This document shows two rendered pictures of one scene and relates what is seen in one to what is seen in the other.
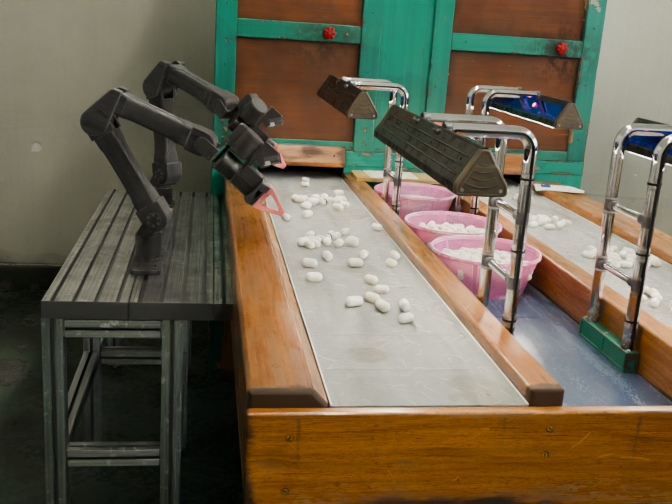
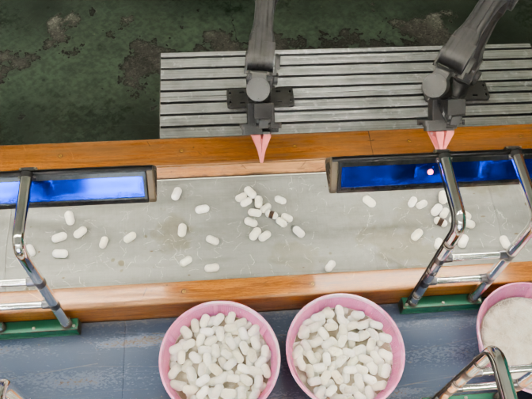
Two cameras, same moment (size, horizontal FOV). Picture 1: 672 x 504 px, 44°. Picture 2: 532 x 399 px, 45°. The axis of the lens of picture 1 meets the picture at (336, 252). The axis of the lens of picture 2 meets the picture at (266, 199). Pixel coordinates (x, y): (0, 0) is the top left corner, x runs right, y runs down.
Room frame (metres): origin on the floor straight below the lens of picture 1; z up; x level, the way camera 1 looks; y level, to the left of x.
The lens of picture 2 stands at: (2.04, -0.78, 2.15)
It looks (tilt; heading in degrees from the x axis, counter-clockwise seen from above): 59 degrees down; 91
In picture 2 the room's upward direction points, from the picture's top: 5 degrees clockwise
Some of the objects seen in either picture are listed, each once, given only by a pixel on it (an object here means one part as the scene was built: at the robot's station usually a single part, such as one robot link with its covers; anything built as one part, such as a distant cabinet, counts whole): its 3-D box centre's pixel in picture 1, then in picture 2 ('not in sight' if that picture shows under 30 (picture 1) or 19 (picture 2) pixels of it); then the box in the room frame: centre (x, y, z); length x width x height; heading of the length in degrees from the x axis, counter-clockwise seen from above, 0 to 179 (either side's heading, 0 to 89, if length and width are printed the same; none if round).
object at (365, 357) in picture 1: (338, 248); (259, 226); (2.02, -0.01, 0.73); 1.81 x 0.30 x 0.02; 9
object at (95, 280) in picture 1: (245, 242); (370, 168); (2.31, 0.26, 0.65); 1.20 x 0.90 x 0.04; 9
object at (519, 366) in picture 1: (407, 257); (264, 295); (2.05, -0.18, 0.71); 1.81 x 0.05 x 0.11; 9
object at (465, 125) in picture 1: (462, 239); (14, 260); (1.51, -0.23, 0.90); 0.20 x 0.19 x 0.45; 9
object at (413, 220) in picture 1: (451, 238); (342, 355); (2.23, -0.31, 0.72); 0.27 x 0.27 x 0.10
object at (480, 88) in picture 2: (162, 197); (458, 84); (2.57, 0.56, 0.71); 0.20 x 0.07 x 0.08; 9
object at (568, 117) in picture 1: (528, 104); not in sight; (2.55, -0.55, 1.08); 0.62 x 0.08 x 0.07; 9
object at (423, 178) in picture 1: (400, 177); not in sight; (2.88, -0.21, 0.77); 0.33 x 0.15 x 0.01; 99
